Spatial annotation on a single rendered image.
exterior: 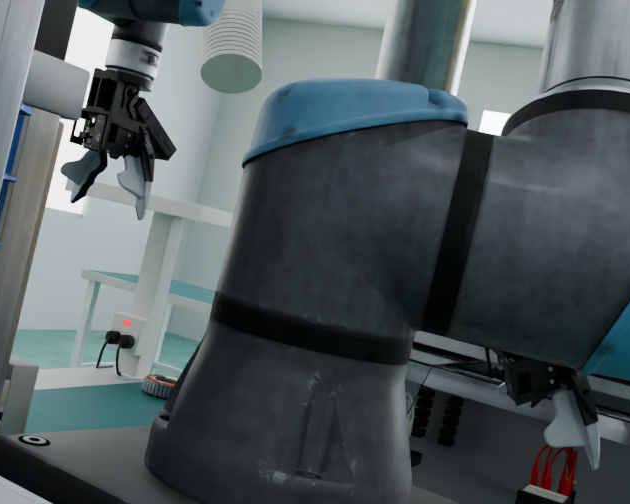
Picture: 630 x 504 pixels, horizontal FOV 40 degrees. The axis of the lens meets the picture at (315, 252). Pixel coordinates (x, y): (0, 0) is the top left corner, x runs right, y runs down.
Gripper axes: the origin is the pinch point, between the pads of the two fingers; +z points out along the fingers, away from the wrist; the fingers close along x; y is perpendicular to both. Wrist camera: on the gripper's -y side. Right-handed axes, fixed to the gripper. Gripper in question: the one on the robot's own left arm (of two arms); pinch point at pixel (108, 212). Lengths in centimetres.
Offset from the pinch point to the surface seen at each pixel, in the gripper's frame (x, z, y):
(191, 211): -26, -3, -48
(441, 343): 44, 8, -27
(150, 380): -40, 37, -64
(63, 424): -23, 40, -23
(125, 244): -476, 36, -490
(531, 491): 63, 23, -26
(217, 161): -478, -63, -591
